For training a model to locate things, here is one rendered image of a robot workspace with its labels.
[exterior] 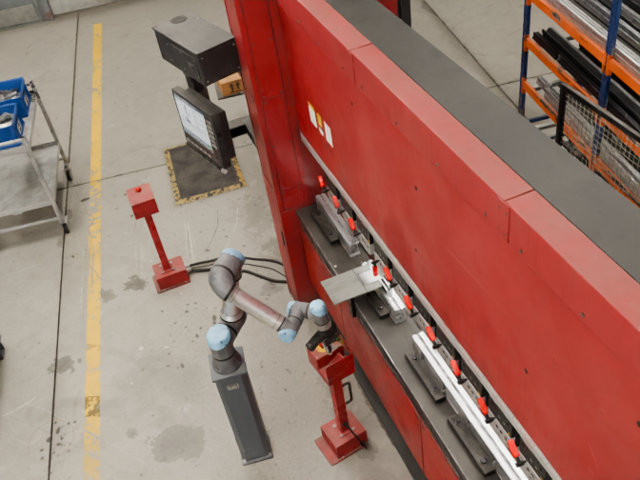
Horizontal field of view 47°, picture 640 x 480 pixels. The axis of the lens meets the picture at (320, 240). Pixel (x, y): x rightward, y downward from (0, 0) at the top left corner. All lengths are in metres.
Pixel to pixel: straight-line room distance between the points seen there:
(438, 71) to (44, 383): 3.48
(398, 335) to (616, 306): 1.93
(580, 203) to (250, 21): 2.16
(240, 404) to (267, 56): 1.79
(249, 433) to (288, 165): 1.50
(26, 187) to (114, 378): 2.08
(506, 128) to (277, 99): 1.86
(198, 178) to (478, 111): 4.21
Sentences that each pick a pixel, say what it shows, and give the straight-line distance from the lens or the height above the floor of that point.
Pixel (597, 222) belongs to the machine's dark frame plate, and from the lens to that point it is 2.04.
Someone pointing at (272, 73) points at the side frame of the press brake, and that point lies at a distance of 3.91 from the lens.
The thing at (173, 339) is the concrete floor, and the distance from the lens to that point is 5.08.
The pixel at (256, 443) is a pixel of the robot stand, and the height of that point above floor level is 0.17.
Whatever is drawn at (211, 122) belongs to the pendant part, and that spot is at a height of 1.56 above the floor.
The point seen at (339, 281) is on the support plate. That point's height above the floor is 1.00.
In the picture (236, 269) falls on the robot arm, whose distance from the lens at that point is 3.37.
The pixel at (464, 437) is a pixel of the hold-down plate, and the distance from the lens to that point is 3.23.
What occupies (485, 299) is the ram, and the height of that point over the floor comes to 1.80.
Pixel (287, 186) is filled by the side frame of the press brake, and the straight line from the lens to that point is 4.28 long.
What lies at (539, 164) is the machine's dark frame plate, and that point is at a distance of 2.22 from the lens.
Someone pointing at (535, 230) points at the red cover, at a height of 2.30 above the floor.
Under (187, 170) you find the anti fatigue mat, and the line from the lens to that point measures 6.52.
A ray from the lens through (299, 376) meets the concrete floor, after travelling 4.64.
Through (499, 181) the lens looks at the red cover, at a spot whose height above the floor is 2.30.
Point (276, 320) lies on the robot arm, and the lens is 3.32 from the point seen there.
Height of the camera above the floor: 3.61
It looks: 41 degrees down
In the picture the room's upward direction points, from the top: 10 degrees counter-clockwise
